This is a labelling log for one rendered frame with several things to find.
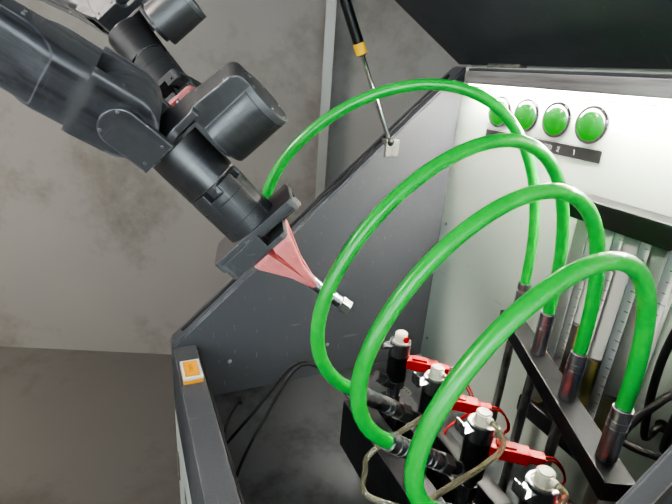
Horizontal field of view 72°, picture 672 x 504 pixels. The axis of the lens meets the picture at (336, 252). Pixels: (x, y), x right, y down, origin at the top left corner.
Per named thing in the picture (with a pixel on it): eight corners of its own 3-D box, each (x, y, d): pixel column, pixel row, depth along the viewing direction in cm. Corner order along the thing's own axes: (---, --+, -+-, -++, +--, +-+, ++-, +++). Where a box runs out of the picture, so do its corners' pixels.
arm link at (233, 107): (102, 89, 43) (86, 130, 37) (188, -2, 40) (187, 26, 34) (201, 169, 51) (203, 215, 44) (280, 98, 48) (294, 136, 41)
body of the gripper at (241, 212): (303, 211, 45) (249, 154, 42) (227, 278, 46) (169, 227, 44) (297, 194, 51) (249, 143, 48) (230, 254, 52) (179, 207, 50)
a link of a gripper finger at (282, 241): (335, 284, 49) (273, 221, 45) (284, 326, 49) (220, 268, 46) (326, 258, 55) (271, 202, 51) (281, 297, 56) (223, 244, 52)
